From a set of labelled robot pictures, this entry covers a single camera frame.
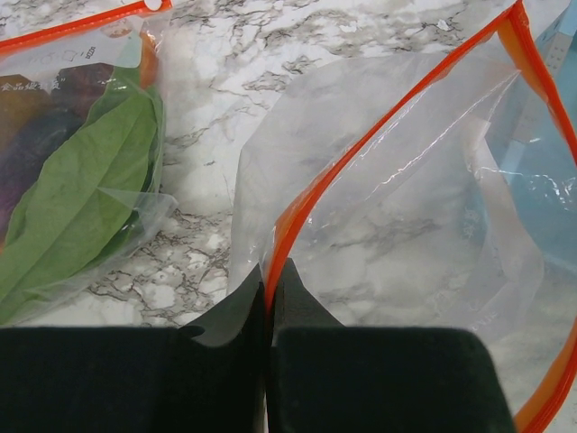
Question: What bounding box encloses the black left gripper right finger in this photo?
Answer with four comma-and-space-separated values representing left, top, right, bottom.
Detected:
267, 261, 515, 432

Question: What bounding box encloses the clear zip bag orange zipper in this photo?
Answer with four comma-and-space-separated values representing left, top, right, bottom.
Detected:
1, 1, 176, 326

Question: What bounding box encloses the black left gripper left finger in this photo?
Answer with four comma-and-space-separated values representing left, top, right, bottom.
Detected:
1, 268, 265, 432

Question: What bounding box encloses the purple eggplant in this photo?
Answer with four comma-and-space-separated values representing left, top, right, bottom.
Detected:
1, 108, 83, 231

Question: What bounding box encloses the light blue perforated plastic basket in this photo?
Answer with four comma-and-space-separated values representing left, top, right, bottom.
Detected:
500, 1, 576, 272

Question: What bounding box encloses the green leafy vegetable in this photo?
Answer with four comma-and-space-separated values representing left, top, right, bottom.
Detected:
1, 63, 174, 325

